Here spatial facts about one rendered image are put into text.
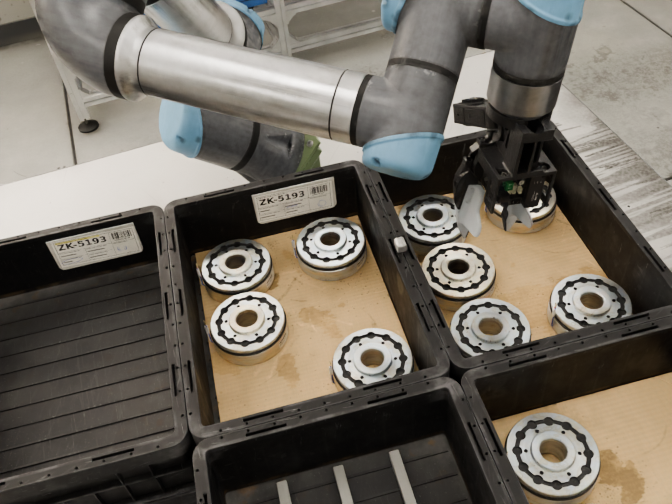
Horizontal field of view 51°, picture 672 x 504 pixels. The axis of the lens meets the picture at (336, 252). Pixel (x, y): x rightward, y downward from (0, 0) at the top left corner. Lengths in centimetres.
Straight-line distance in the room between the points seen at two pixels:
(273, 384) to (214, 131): 47
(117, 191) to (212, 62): 75
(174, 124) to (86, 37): 42
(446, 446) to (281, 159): 62
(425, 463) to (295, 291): 32
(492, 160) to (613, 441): 36
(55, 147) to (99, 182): 144
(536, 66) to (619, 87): 220
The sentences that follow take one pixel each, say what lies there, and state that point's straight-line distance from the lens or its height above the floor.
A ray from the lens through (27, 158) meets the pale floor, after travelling 296.
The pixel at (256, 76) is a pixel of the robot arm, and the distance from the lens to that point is 75.
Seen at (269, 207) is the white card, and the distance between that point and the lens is 107.
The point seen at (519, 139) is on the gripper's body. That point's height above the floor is 113.
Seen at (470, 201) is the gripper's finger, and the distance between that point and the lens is 89.
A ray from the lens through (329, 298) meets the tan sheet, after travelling 101.
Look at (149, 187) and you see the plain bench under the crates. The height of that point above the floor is 70.
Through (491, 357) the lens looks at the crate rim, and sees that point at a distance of 83.
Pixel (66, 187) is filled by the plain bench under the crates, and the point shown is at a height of 70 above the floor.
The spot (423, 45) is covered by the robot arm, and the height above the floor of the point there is 123.
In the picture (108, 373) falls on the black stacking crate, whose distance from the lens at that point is 102.
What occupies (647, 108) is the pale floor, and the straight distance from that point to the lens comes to 286.
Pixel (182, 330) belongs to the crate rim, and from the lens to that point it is 89.
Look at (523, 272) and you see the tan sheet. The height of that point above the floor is 83.
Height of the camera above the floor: 161
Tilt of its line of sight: 46 degrees down
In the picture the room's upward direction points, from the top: 7 degrees counter-clockwise
